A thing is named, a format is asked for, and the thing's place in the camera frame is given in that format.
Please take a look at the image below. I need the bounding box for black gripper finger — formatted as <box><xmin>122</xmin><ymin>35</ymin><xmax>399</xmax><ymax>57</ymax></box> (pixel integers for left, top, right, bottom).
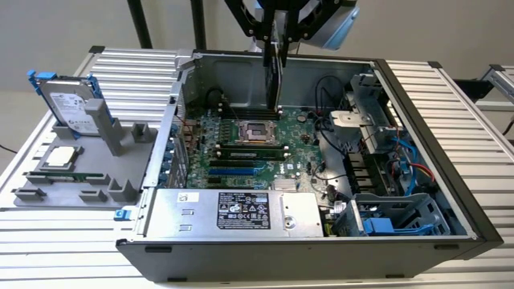
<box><xmin>223</xmin><ymin>0</ymin><xmax>274</xmax><ymax>67</ymax></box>
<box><xmin>279</xmin><ymin>0</ymin><xmax>337</xmax><ymax>67</ymax></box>

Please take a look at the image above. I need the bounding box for green graphics card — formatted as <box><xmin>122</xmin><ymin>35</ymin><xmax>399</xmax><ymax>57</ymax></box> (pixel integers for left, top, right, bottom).
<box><xmin>265</xmin><ymin>42</ymin><xmax>285</xmax><ymax>111</ymax></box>

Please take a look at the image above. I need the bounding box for black stand pole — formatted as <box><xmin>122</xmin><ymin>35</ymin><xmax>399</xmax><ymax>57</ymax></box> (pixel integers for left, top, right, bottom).
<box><xmin>127</xmin><ymin>0</ymin><xmax>154</xmax><ymax>49</ymax></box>
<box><xmin>191</xmin><ymin>0</ymin><xmax>209</xmax><ymax>51</ymax></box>

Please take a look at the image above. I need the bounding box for CPU socket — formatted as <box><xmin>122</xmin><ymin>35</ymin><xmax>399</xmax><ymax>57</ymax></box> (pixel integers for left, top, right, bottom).
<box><xmin>235</xmin><ymin>119</ymin><xmax>278</xmax><ymax>144</ymax></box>

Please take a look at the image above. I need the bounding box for green motherboard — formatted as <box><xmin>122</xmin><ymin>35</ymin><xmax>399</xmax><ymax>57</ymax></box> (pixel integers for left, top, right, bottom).
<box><xmin>177</xmin><ymin>105</ymin><xmax>326</xmax><ymax>193</ymax></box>

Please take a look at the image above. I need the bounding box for black expansion slot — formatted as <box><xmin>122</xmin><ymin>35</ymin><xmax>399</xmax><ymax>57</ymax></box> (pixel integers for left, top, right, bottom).
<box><xmin>209</xmin><ymin>159</ymin><xmax>255</xmax><ymax>168</ymax></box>

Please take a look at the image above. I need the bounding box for blue expansion slot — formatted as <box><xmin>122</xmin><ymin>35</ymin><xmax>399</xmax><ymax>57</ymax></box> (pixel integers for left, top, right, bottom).
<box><xmin>207</xmin><ymin>167</ymin><xmax>258</xmax><ymax>178</ymax></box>

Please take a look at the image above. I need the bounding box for small silver heatsink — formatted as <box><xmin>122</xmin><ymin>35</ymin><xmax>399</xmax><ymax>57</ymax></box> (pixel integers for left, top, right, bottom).
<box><xmin>274</xmin><ymin>178</ymin><xmax>301</xmax><ymax>191</ymax></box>

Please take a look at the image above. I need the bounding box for hard disk in blue carrier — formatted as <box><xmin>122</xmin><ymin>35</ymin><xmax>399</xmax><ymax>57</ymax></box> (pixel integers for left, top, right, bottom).
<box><xmin>26</xmin><ymin>69</ymin><xmax>112</xmax><ymax>138</ymax></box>

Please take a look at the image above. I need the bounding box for grey parts rack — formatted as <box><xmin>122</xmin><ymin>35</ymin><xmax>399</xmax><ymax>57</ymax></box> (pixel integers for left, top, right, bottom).
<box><xmin>11</xmin><ymin>99</ymin><xmax>159</xmax><ymax>208</ymax></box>

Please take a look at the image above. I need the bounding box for silver CPU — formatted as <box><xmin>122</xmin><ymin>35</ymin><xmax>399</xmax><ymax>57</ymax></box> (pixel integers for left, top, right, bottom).
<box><xmin>42</xmin><ymin>148</ymin><xmax>78</xmax><ymax>167</ymax></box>

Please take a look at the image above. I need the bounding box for green RAM stick, white label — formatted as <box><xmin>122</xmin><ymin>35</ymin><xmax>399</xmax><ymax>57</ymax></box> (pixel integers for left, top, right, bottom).
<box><xmin>30</xmin><ymin>170</ymin><xmax>104</xmax><ymax>183</ymax></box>

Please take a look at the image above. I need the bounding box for silver power supply unit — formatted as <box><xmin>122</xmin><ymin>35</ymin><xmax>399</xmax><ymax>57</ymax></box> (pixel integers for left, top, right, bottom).
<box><xmin>144</xmin><ymin>188</ymin><xmax>326</xmax><ymax>238</ymax></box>

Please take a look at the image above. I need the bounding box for blue drive carrier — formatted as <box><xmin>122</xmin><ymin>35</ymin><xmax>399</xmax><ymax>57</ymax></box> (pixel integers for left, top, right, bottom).
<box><xmin>361</xmin><ymin>216</ymin><xmax>434</xmax><ymax>235</ymax></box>

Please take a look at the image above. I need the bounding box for open grey PC case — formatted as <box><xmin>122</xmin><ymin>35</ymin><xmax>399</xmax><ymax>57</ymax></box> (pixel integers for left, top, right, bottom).
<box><xmin>115</xmin><ymin>48</ymin><xmax>505</xmax><ymax>284</ymax></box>

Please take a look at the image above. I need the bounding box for long black looped wire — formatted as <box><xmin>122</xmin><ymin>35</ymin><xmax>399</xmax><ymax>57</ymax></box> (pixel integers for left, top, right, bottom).
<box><xmin>315</xmin><ymin>75</ymin><xmax>345</xmax><ymax>115</ymax></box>

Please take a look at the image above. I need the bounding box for short black looped wire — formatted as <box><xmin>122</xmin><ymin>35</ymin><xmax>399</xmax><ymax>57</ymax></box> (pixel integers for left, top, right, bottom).
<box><xmin>205</xmin><ymin>87</ymin><xmax>225</xmax><ymax>106</ymax></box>

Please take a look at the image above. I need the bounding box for metal disk bay bracket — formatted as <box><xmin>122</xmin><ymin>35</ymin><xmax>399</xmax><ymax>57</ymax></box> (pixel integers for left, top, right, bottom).
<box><xmin>329</xmin><ymin>73</ymin><xmax>402</xmax><ymax>154</ymax></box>

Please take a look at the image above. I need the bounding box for blue wire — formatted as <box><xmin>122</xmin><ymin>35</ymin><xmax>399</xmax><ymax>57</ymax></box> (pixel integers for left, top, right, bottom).
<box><xmin>391</xmin><ymin>137</ymin><xmax>421</xmax><ymax>193</ymax></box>

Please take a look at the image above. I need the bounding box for black table bracket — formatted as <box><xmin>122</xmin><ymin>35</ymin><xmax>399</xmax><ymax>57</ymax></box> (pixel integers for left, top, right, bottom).
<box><xmin>453</xmin><ymin>77</ymin><xmax>496</xmax><ymax>100</ymax></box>

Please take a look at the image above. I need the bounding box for aluminium frame table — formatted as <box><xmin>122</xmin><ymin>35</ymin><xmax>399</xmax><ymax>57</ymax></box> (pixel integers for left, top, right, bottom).
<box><xmin>473</xmin><ymin>63</ymin><xmax>514</xmax><ymax>112</ymax></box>

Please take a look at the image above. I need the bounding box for red wire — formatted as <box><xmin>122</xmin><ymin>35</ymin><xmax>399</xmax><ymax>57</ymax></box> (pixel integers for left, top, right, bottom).
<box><xmin>415</xmin><ymin>164</ymin><xmax>437</xmax><ymax>181</ymax></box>

